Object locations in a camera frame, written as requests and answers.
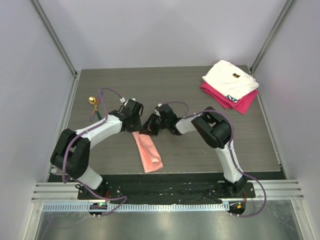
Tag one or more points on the gold spoon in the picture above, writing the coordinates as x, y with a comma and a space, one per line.
93, 101

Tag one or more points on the grey left corner post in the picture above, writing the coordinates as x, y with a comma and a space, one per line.
53, 35

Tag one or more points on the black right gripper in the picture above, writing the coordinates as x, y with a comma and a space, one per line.
155, 121

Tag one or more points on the magenta folded cloth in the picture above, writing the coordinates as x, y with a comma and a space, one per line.
227, 102

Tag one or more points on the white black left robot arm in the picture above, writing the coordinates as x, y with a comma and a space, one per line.
72, 151

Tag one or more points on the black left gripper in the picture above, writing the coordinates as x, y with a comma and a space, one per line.
137, 127

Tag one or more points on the grey aluminium corner post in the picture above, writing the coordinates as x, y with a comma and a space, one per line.
283, 14

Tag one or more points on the pink satin napkin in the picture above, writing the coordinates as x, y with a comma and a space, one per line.
149, 155

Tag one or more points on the dark green handled utensil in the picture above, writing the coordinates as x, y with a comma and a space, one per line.
98, 116

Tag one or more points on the iridescent purple utensil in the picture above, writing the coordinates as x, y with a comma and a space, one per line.
93, 114

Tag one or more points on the white slotted cable duct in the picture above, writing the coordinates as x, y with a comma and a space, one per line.
98, 207

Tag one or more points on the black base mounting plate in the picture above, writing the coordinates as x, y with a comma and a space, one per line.
167, 189

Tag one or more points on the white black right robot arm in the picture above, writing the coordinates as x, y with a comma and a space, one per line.
213, 127

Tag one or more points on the white folded cloth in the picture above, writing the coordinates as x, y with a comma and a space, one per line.
230, 81

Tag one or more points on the aluminium front rail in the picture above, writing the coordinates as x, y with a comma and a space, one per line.
67, 192

